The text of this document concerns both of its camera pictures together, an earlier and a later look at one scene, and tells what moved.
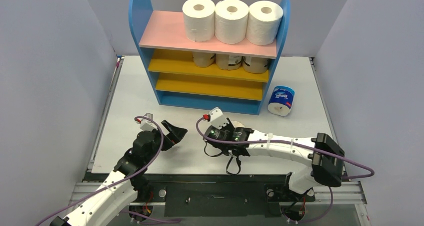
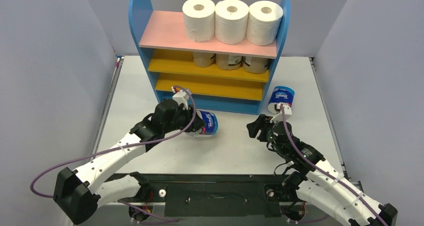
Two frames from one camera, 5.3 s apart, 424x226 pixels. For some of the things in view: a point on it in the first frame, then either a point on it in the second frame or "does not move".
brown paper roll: [255, 65] does not move
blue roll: [237, 124] to [211, 124]
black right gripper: [227, 125] to [257, 128]
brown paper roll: [228, 62] does not move
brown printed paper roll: [203, 59] does not move
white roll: [199, 14] does not move
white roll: [263, 21] does not move
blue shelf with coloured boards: [207, 76] does not move
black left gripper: [175, 134] to [188, 113]
